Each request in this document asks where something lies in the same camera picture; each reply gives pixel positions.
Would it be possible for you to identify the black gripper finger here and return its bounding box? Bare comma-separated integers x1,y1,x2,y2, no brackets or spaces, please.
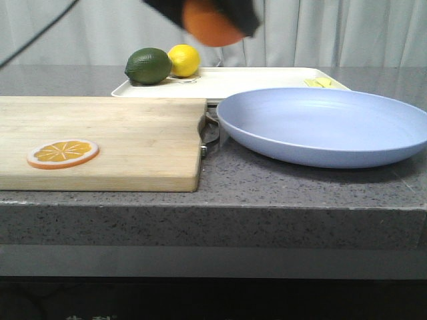
143,0,185,29
214,0,260,37

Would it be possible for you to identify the orange fruit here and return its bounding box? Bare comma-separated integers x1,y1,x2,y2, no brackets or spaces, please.
181,0,245,47

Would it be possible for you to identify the light blue plate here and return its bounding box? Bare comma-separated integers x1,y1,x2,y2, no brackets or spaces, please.
217,87,426,169

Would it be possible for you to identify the cream rectangular tray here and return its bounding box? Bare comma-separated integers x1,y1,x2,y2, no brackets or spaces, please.
111,67,347,105

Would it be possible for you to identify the yellow lemon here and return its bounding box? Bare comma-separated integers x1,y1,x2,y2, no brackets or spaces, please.
167,44,201,77

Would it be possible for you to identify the green lime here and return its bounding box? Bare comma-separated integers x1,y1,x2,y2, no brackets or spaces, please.
125,47,172,85

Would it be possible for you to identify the grey curtain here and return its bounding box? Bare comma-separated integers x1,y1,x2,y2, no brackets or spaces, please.
1,1,426,67

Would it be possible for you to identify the yellow plastic fork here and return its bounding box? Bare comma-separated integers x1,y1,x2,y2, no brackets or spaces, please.
304,79,323,87

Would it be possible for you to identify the yellow plastic spoon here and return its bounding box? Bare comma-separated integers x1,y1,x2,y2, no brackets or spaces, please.
314,77,334,88

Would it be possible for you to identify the wooden cutting board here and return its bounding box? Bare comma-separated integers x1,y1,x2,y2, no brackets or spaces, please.
1,96,207,192

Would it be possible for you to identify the orange slice coaster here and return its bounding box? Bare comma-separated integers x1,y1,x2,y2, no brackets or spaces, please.
27,139,99,169

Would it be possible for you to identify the black cable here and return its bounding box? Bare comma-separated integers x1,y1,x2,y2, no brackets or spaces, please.
0,0,80,69

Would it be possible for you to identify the metal cutting board handle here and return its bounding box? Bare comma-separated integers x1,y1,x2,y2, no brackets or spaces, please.
200,111,220,158

